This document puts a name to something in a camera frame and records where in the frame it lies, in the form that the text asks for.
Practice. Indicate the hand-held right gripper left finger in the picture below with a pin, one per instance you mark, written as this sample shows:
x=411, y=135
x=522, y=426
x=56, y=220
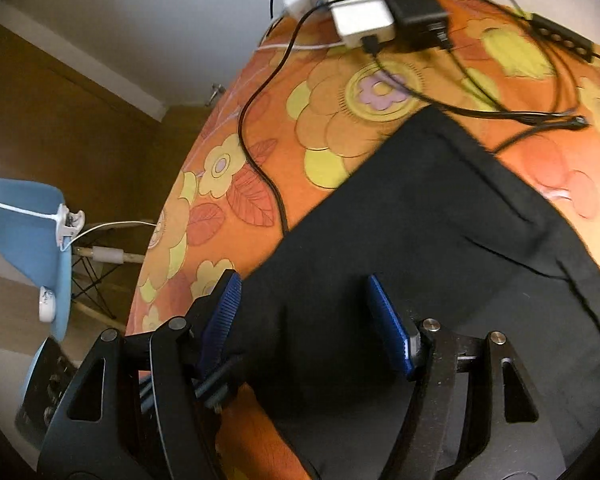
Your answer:
x=220, y=320

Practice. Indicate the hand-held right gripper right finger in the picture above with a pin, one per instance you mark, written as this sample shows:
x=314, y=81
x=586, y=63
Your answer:
x=390, y=320

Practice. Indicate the black pants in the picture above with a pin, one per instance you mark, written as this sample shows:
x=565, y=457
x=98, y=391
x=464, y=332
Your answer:
x=405, y=220

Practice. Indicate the small round white clip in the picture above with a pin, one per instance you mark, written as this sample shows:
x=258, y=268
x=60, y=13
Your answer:
x=47, y=305

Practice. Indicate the orange floral bed sheet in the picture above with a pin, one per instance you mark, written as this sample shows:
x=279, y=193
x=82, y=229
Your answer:
x=340, y=125

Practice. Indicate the blue chair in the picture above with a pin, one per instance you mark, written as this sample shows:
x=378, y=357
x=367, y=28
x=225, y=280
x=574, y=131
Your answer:
x=25, y=220

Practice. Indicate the white power adapter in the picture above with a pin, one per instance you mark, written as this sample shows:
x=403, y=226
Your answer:
x=362, y=15

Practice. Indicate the black power adapter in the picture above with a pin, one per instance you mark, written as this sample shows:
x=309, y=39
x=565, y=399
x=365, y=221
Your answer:
x=415, y=7

